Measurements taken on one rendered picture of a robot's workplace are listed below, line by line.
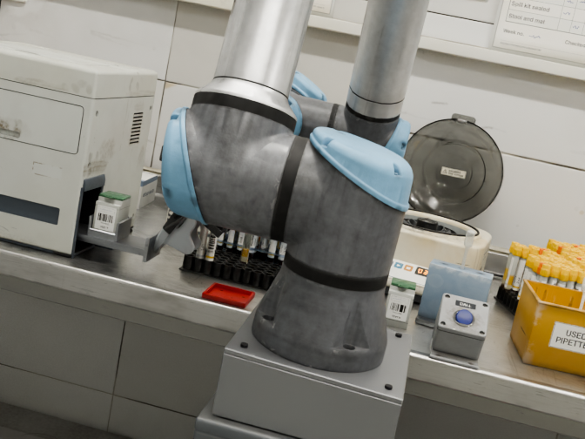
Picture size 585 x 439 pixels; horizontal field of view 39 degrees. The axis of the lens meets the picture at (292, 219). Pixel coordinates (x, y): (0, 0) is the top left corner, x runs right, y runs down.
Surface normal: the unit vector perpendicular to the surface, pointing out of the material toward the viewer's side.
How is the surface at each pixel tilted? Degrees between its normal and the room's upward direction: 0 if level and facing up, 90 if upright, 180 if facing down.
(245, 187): 89
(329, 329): 75
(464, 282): 90
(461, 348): 120
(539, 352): 90
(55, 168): 90
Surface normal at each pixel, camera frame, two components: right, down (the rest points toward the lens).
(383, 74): -0.14, 0.55
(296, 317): -0.43, -0.18
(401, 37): 0.23, 0.59
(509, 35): -0.17, 0.21
